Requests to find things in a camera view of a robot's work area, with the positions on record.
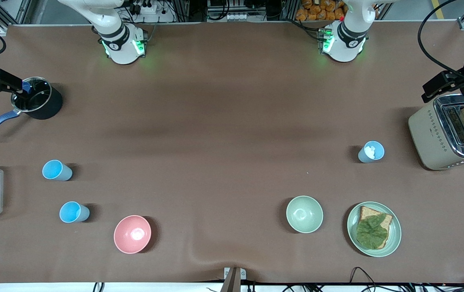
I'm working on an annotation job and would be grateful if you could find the beige and chrome toaster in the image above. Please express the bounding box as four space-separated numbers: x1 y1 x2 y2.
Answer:
408 94 464 171

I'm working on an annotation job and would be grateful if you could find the green lettuce leaf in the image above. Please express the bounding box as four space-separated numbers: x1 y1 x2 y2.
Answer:
356 214 391 249

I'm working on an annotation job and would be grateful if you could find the blue cup with white filling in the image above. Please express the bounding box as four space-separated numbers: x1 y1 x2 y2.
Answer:
357 141 385 164

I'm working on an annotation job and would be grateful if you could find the empty blue plastic cup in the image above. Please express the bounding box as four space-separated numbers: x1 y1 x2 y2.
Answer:
59 201 91 224
42 159 73 182

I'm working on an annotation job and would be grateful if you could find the bag of orange buns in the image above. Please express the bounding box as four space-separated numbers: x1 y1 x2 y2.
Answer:
295 0 346 21

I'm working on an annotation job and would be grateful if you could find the brown table mat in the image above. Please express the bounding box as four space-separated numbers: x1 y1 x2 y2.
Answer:
0 19 464 284

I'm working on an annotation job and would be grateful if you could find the toast slice under lettuce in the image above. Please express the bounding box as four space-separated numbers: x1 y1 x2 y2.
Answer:
357 206 394 250

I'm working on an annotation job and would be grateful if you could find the black saucepan with blue handle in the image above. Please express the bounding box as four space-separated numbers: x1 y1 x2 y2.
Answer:
0 76 63 140

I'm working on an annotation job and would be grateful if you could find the metal table clamp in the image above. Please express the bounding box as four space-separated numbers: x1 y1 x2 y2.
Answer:
220 267 247 292

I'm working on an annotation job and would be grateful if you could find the thin black looped cable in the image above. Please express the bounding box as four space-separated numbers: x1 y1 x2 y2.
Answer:
349 266 382 292

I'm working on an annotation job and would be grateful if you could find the pink bowl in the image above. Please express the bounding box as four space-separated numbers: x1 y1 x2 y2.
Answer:
113 215 152 255

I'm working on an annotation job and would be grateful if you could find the white power strip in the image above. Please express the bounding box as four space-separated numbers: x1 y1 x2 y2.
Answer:
128 0 164 17

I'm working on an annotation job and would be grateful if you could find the pale green plate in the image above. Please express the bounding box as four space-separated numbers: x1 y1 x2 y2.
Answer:
346 202 402 258

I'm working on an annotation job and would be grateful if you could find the pale green bowl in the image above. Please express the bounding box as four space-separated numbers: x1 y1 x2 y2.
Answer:
286 195 324 234

